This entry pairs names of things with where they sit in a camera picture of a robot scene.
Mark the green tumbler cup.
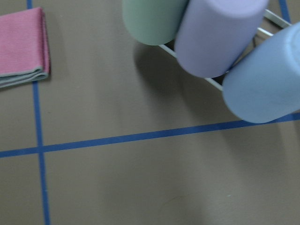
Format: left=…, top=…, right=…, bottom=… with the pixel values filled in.
left=122, top=0, right=188, bottom=45

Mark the purple tumbler cup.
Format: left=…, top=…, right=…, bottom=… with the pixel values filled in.
left=174, top=0, right=269, bottom=78

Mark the blue tumbler cup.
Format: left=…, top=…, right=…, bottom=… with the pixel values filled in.
left=222, top=23, right=300, bottom=123

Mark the pink folded cloth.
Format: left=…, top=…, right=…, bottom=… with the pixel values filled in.
left=0, top=7, right=50, bottom=80

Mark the white wire cup rack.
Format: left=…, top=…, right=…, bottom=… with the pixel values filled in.
left=159, top=9, right=292, bottom=91

